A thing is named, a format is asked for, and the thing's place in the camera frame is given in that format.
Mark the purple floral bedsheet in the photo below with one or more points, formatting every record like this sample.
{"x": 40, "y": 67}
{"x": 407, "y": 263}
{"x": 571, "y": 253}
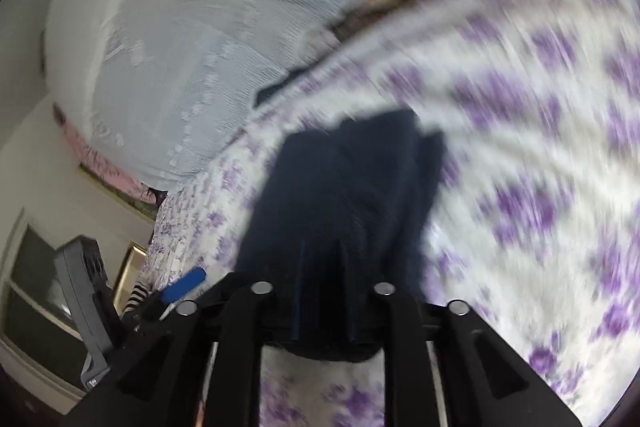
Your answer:
{"x": 525, "y": 132}

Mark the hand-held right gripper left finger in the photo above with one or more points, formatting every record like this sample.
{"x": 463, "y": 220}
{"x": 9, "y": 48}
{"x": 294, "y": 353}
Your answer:
{"x": 240, "y": 337}

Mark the navy knit cardigan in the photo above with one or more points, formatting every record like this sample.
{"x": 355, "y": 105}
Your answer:
{"x": 340, "y": 197}

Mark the white framed window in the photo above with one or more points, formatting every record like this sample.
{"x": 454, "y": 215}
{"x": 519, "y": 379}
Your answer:
{"x": 35, "y": 277}

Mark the black white striped cloth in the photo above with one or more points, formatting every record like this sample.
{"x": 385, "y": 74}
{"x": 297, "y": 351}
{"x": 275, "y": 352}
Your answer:
{"x": 135, "y": 296}

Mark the pink patterned cloth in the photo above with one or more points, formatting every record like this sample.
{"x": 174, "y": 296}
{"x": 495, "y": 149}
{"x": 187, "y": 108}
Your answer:
{"x": 100, "y": 157}

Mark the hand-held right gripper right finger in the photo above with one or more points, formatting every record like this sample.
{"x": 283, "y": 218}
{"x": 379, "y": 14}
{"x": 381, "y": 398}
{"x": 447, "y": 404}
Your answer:
{"x": 400, "y": 342}

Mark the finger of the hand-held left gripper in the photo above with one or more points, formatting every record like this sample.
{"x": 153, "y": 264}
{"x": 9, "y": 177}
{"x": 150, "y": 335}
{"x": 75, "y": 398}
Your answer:
{"x": 185, "y": 283}

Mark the gold picture frame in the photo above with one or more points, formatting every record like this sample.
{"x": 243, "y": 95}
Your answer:
{"x": 127, "y": 264}

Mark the white lace cover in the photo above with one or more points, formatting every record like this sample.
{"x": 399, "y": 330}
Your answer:
{"x": 200, "y": 32}

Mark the dark cloth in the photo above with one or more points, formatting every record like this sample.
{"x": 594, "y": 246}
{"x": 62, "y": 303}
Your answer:
{"x": 285, "y": 87}

